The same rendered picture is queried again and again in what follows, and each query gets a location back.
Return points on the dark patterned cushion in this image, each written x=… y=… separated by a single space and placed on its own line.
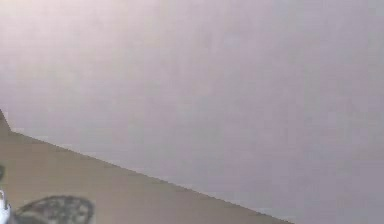
x=56 y=210

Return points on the white rounded object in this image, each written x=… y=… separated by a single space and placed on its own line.
x=3 y=208

